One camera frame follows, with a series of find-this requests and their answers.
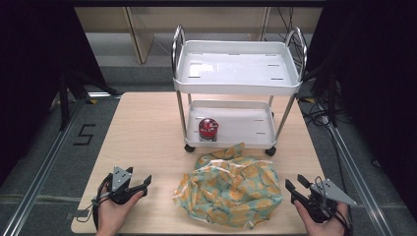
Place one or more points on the green orange patterned bag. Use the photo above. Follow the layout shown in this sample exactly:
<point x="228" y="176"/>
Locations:
<point x="236" y="196"/>

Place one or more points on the aluminium floor rail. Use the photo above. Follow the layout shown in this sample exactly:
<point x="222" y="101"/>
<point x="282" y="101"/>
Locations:
<point x="39" y="178"/>
<point x="357" y="183"/>

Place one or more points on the person's left hand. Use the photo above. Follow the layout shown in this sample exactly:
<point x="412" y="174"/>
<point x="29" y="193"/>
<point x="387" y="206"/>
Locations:
<point x="113" y="219"/>

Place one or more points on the beige wooden furniture panel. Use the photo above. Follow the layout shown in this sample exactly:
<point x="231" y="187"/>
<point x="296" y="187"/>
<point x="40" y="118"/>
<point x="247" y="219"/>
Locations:
<point x="139" y="36"/>

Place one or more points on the white two-tier cart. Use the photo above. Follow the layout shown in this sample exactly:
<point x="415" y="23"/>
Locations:
<point x="234" y="89"/>

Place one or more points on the person's right hand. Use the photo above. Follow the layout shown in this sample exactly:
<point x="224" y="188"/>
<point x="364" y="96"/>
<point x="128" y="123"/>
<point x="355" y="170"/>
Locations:
<point x="324" y="230"/>

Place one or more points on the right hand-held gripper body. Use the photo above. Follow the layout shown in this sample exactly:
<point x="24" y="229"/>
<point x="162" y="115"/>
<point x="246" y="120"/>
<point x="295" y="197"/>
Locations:
<point x="324" y="207"/>

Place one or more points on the red can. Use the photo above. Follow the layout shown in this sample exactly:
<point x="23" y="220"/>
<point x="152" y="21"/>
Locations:
<point x="208" y="128"/>

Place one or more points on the black curtain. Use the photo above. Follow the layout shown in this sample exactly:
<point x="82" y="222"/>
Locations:
<point x="377" y="82"/>
<point x="32" y="82"/>

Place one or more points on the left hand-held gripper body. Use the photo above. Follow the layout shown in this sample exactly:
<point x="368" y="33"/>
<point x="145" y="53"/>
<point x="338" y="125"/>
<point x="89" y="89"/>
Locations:
<point x="119" y="191"/>

